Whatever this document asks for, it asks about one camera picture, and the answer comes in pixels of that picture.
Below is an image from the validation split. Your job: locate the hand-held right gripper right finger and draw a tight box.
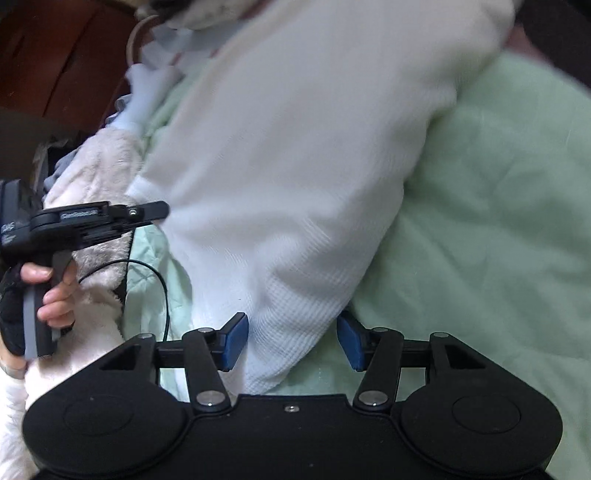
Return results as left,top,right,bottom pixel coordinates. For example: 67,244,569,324
336,310,488,413

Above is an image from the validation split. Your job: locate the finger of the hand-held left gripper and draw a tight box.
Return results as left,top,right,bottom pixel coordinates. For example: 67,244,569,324
124,200,171,230

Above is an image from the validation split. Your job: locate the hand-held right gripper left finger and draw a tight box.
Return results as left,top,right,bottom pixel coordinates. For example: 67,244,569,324
99,311,250,415

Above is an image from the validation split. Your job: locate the white waffle garment green trim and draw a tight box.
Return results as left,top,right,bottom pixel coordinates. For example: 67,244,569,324
124,0,515,396

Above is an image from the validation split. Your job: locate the person's left forearm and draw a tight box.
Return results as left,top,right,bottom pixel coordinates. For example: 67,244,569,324
0,339,33,480

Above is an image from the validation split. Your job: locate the person's left hand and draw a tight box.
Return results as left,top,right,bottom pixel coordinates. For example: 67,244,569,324
0,261,79,357

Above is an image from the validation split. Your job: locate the person's fluffy white clothing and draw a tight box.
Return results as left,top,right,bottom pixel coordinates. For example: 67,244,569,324
25,127,153,462

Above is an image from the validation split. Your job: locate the light blue garment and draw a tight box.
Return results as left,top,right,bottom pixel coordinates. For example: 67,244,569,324
51,148,84,182

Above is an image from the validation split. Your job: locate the light green blanket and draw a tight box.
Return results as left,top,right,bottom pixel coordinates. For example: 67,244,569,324
122,48,591,480

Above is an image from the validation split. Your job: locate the dark wooden nightstand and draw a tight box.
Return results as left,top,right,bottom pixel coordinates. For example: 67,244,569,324
0,0,139,124

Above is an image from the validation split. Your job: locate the black cable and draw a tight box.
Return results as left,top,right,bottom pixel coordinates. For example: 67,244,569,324
76,260,170,343

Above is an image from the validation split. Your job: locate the white cable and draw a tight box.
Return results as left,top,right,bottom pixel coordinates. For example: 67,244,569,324
124,14,161,66

